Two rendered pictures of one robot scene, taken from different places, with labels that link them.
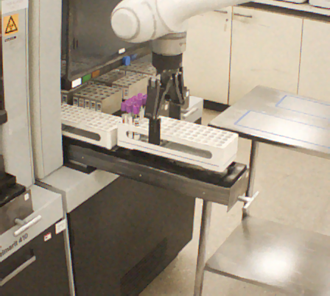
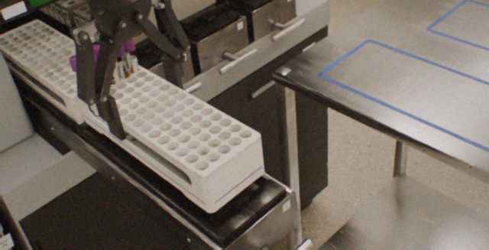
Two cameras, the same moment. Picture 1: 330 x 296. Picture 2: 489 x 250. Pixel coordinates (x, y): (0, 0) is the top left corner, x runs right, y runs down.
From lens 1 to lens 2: 0.89 m
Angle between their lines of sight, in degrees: 24
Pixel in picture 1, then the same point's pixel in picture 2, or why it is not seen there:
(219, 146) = (199, 170)
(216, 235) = (376, 173)
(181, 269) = (309, 228)
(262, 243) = (410, 237)
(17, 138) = not seen: outside the picture
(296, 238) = (476, 238)
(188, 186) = (167, 220)
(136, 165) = (105, 162)
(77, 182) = (33, 174)
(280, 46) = not seen: outside the picture
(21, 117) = not seen: outside the picture
